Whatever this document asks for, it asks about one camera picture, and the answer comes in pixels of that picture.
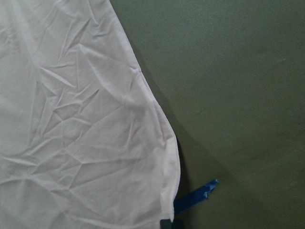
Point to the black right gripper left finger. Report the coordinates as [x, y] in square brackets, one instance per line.
[165, 224]

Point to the pink Snoopy t-shirt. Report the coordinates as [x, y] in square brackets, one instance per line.
[83, 142]

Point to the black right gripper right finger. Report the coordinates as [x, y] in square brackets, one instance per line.
[178, 224]

